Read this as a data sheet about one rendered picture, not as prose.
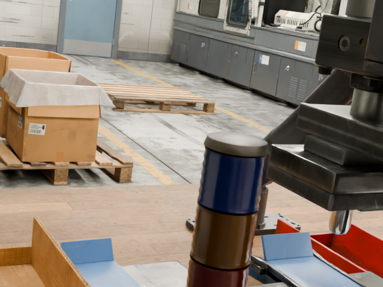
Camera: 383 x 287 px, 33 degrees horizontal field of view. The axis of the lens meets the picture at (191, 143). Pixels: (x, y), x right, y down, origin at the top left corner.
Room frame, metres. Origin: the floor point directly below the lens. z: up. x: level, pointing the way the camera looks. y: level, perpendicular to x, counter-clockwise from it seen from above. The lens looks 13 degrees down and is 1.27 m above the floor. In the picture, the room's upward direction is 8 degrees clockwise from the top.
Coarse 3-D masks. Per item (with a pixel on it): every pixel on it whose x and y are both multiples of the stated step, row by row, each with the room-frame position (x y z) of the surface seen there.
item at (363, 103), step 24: (360, 96) 0.62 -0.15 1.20; (312, 120) 0.64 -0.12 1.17; (336, 120) 0.61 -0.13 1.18; (360, 120) 0.60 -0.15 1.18; (312, 144) 0.62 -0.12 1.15; (336, 144) 0.60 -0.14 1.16; (360, 144) 0.58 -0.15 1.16; (288, 168) 0.61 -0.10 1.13; (312, 168) 0.58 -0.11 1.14; (336, 168) 0.57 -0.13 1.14; (360, 168) 0.58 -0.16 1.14; (312, 192) 0.57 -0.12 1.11; (336, 192) 0.55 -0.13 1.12; (360, 192) 0.57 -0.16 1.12; (336, 216) 0.57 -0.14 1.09
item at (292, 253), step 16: (272, 240) 0.72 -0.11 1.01; (288, 240) 0.73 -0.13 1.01; (304, 240) 0.74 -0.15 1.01; (272, 256) 0.71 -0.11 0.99; (288, 256) 0.72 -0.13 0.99; (304, 256) 0.73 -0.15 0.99; (288, 272) 0.68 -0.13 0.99; (304, 272) 0.69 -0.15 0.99; (320, 272) 0.69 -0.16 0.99; (336, 272) 0.70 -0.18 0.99
